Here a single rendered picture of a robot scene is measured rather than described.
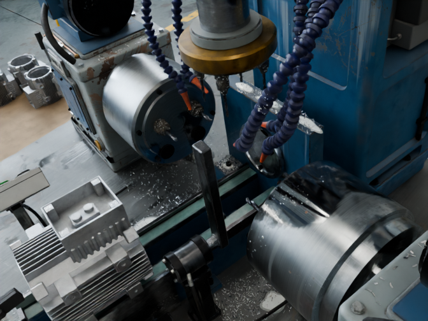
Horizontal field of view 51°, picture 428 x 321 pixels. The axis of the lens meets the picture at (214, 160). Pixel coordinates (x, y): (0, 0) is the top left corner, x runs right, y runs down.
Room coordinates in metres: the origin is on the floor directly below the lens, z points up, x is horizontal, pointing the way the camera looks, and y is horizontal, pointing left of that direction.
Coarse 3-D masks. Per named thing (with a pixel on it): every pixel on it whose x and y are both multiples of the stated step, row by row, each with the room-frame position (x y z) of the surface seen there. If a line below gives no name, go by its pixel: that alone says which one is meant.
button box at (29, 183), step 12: (36, 168) 0.78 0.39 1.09; (12, 180) 0.75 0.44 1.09; (24, 180) 0.75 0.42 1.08; (36, 180) 0.76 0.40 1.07; (0, 192) 0.73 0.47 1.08; (12, 192) 0.73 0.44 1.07; (24, 192) 0.73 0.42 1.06; (36, 192) 0.74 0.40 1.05; (0, 204) 0.71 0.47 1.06; (12, 204) 0.71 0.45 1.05
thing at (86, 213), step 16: (80, 192) 0.62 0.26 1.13; (96, 192) 0.62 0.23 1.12; (112, 192) 0.59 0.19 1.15; (64, 208) 0.60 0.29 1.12; (80, 208) 0.60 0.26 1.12; (96, 208) 0.58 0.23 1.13; (112, 208) 0.55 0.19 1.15; (64, 224) 0.56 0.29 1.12; (80, 224) 0.55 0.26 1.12; (96, 224) 0.53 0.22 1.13; (112, 224) 0.54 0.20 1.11; (128, 224) 0.56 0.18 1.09; (64, 240) 0.50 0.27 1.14; (80, 240) 0.51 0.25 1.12; (96, 240) 0.53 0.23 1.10; (80, 256) 0.51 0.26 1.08
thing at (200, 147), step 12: (204, 144) 0.55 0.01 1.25; (204, 156) 0.53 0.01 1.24; (204, 168) 0.53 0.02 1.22; (204, 180) 0.54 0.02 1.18; (216, 180) 0.54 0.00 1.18; (204, 192) 0.55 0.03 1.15; (216, 192) 0.54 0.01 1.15; (216, 204) 0.54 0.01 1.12; (216, 216) 0.53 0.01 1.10; (216, 228) 0.54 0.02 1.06; (216, 240) 0.54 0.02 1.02; (228, 240) 0.54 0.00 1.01
